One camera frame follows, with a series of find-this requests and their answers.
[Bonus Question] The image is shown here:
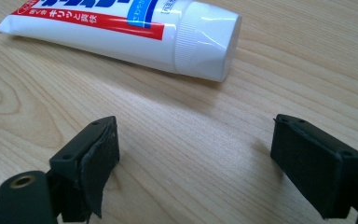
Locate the white toothpaste tube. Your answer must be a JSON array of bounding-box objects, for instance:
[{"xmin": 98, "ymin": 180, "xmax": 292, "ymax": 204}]
[{"xmin": 0, "ymin": 0, "xmax": 242, "ymax": 83}]

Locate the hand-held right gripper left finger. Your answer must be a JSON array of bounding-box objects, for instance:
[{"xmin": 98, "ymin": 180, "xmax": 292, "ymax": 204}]
[{"xmin": 48, "ymin": 115, "xmax": 121, "ymax": 224}]

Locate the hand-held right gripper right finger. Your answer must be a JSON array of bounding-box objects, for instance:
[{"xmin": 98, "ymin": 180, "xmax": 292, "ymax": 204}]
[{"xmin": 269, "ymin": 113, "xmax": 358, "ymax": 220}]

